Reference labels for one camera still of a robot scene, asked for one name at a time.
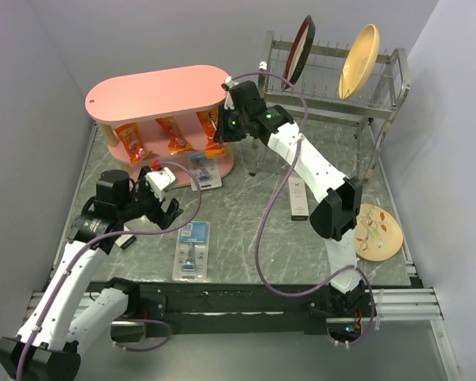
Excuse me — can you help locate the blue boxed razor pack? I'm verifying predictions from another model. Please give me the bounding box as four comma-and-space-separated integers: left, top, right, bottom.
172, 221, 210, 283
189, 154, 222, 191

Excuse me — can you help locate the dark red plate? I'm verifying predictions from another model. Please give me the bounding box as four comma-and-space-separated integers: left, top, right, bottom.
283, 15, 316, 85

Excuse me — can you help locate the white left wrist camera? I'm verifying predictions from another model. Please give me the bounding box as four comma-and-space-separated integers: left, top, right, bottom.
145, 167, 178, 200

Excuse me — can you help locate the metal dish rack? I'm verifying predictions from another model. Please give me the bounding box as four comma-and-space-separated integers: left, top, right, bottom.
259, 31, 411, 181

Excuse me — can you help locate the yellow plate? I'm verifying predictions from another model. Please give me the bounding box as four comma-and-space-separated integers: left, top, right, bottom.
339, 24, 381, 100

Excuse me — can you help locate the purple cable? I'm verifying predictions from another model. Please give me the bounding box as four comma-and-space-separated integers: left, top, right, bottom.
14, 160, 202, 380
225, 72, 378, 347

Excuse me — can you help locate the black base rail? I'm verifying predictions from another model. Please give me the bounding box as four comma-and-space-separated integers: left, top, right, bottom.
86, 277, 425, 342

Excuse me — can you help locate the orange razor pack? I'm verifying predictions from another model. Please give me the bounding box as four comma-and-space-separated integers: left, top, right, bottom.
155, 117, 194, 155
114, 122, 153, 166
197, 108, 226, 159

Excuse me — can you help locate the beige flat plate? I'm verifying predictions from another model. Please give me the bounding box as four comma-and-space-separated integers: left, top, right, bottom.
355, 203, 404, 262

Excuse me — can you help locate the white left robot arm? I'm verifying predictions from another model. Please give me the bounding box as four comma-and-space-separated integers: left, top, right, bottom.
0, 166, 182, 380

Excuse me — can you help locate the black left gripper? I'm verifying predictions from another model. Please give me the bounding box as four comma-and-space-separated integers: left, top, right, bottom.
117, 166, 182, 229

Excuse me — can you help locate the pink three-tier shelf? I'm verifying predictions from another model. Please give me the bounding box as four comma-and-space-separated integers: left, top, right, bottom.
85, 65, 228, 179

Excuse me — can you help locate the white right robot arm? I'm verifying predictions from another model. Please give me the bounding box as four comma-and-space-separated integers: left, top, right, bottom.
214, 78, 363, 316

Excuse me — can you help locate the white black slim box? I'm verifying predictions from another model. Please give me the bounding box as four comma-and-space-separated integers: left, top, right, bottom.
288, 173, 309, 221
115, 234, 137, 250

